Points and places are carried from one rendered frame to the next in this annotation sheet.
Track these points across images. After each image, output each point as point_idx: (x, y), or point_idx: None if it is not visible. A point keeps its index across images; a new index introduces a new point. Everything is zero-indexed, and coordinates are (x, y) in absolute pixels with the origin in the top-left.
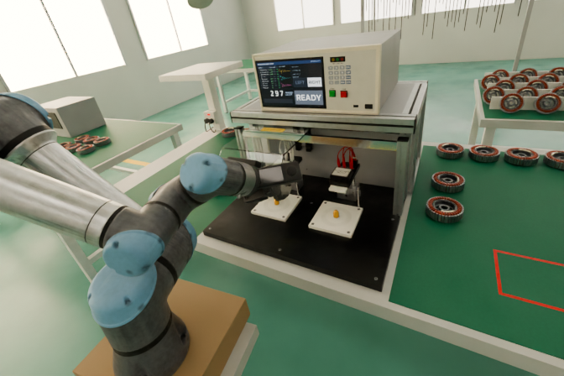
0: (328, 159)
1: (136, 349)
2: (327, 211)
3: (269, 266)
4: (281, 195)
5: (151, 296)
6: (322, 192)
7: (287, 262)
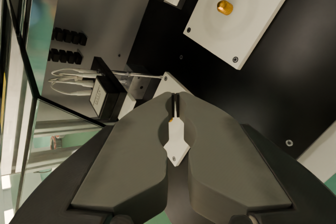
0: (108, 11)
1: None
2: (209, 26)
3: (326, 175)
4: (311, 218)
5: None
6: (164, 35)
7: (324, 133)
